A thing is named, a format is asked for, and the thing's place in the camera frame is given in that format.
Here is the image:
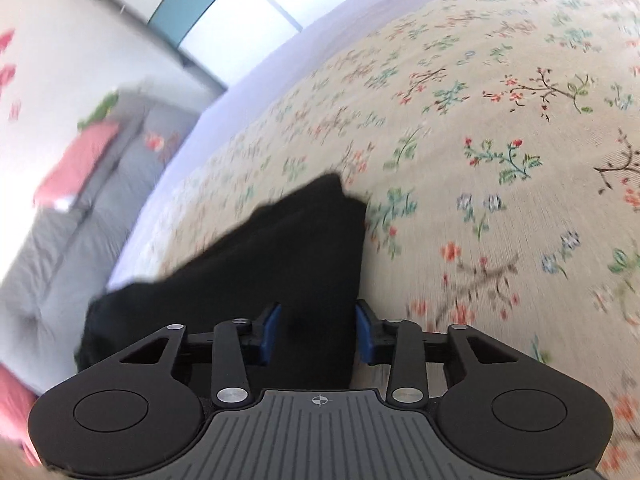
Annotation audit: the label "green plush toy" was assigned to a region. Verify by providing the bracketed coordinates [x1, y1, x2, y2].
[77, 91, 121, 130]

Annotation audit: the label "lavender bed sheet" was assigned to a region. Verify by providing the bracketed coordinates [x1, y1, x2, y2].
[107, 0, 506, 293]

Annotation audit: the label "black pants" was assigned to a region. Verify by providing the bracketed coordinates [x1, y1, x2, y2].
[75, 172, 370, 391]

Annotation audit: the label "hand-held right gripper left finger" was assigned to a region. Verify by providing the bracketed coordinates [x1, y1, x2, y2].
[117, 302, 281, 408]

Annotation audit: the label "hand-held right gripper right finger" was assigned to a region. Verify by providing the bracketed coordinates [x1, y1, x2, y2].
[356, 300, 521, 406]

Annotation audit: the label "wardrobe with glass doors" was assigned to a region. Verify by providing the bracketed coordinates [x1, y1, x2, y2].
[75, 0, 416, 92]

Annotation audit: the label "red wall sticker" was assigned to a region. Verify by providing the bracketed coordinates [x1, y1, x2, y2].
[0, 29, 26, 122]

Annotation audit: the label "floral printed blanket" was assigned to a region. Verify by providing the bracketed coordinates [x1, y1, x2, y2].
[107, 0, 640, 480]

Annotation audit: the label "pink pillow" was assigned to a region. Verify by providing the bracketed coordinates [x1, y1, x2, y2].
[32, 122, 121, 211]

